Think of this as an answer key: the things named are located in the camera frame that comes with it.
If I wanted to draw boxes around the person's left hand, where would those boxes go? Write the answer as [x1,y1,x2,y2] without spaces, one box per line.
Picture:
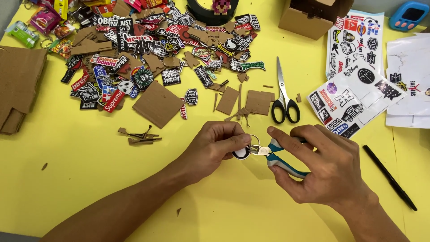
[183,121,252,177]

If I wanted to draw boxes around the person's right hand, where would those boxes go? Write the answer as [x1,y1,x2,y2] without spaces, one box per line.
[267,124,374,210]

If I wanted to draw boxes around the white and black sticker charm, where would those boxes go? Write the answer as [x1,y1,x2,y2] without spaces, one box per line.
[232,147,251,161]

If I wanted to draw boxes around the teal and grey pliers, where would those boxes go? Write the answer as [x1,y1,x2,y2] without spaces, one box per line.
[250,137,311,179]

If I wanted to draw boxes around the tangle of cardboard trimmings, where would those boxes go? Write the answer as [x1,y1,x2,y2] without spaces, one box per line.
[224,107,252,127]

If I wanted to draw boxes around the small rectangular cardboard piece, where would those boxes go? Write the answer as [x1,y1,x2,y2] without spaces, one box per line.
[216,86,240,116]

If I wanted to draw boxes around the black pen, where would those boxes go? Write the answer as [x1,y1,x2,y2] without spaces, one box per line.
[362,145,418,212]

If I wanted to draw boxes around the long cardboard strip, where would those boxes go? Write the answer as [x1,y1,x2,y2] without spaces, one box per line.
[237,83,243,120]

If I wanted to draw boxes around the square brown cardboard piece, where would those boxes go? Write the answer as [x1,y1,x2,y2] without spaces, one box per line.
[132,81,185,130]

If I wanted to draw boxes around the notched cardboard piece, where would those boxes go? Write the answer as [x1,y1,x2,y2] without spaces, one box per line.
[245,89,275,116]

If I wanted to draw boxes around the cluster of thin cardboard offcuts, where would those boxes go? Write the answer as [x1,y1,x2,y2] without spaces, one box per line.
[117,125,163,146]

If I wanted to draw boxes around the partly cut sticker sheet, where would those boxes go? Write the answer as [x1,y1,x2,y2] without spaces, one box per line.
[306,60,407,139]

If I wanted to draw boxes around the yellow paper table cover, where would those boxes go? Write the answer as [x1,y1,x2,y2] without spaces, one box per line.
[0,0,430,242]

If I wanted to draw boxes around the pile of cardboard backed stickers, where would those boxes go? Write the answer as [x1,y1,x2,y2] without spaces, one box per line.
[60,0,267,120]

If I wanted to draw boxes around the stack of white sticker backings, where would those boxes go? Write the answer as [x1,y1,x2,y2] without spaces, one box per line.
[385,32,430,129]

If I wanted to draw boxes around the tall printed sticker sheet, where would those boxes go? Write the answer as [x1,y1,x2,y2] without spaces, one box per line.
[325,9,385,80]

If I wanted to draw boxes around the black tape roll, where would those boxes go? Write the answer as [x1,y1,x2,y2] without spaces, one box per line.
[186,0,240,27]

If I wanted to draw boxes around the pink pixel block figure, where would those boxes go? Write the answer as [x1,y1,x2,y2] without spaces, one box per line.
[211,0,232,16]

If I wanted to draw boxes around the brown cardboard box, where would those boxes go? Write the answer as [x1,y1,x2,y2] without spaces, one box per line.
[278,0,355,41]

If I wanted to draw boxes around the blue handheld toy device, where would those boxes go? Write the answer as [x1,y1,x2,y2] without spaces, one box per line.
[389,0,430,32]

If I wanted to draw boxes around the large brown cardboard sheet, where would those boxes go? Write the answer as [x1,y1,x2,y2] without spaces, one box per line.
[0,45,48,136]

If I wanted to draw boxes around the silver key ring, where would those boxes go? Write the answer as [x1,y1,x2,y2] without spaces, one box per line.
[247,134,261,149]

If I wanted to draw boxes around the black handled scissors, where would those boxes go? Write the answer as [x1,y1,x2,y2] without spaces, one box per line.
[271,56,301,124]

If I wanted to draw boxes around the heap of snack packet keychains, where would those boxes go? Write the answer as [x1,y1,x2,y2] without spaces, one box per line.
[5,0,113,59]

